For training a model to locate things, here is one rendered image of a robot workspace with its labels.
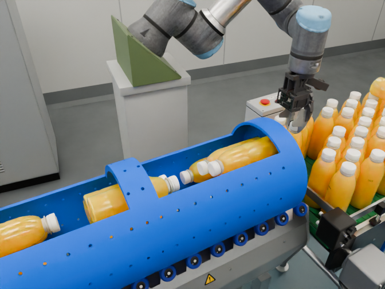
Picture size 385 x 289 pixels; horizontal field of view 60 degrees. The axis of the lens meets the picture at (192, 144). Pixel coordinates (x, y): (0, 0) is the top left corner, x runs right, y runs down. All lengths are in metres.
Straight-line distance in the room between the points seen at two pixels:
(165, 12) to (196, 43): 0.19
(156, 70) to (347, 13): 3.82
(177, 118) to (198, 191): 0.87
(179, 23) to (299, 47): 0.66
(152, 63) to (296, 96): 0.64
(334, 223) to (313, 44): 0.49
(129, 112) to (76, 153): 1.54
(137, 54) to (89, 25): 2.17
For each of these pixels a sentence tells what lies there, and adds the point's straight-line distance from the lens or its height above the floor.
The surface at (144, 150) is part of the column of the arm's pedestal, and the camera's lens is 1.64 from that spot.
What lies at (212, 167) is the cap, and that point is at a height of 1.18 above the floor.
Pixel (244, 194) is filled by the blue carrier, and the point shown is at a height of 1.16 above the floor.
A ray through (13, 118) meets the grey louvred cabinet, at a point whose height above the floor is 0.60.
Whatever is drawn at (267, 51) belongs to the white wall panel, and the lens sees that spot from 4.38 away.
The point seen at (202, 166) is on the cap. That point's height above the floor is 1.14.
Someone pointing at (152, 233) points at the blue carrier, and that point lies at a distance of 0.73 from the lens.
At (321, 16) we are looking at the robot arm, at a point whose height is 1.49.
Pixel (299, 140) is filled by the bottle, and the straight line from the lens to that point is 1.17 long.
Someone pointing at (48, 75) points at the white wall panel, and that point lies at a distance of 3.67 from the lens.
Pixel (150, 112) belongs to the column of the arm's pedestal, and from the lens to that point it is 1.54.
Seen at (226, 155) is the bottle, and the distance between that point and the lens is 0.87.
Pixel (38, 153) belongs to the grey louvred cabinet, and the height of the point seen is 0.30.
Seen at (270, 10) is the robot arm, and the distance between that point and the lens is 1.06.
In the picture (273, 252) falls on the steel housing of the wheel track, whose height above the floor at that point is 0.86.
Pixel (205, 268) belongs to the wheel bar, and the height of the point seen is 0.92.
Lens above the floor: 1.73
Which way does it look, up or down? 36 degrees down
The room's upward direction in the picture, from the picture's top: straight up
